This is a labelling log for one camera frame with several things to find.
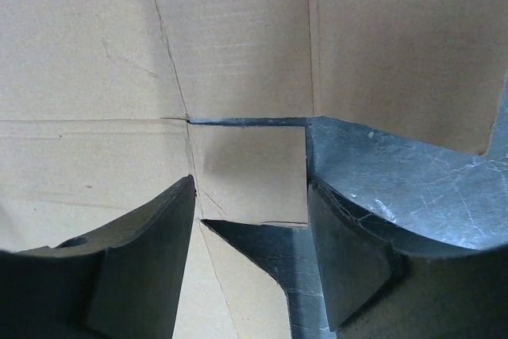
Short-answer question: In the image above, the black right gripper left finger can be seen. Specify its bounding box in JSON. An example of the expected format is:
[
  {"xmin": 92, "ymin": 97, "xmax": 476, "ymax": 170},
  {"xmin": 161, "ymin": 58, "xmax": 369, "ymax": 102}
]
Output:
[{"xmin": 1, "ymin": 176, "xmax": 196, "ymax": 338}]

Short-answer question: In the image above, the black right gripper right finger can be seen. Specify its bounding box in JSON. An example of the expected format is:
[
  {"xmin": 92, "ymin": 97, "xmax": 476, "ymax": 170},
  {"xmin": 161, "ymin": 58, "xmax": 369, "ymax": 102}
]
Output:
[{"xmin": 308, "ymin": 182, "xmax": 507, "ymax": 338}]

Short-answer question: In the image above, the cardboard box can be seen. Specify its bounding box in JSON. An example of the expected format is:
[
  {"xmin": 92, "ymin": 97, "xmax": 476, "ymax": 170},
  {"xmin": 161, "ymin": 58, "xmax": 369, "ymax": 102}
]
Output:
[{"xmin": 1, "ymin": 0, "xmax": 507, "ymax": 338}]

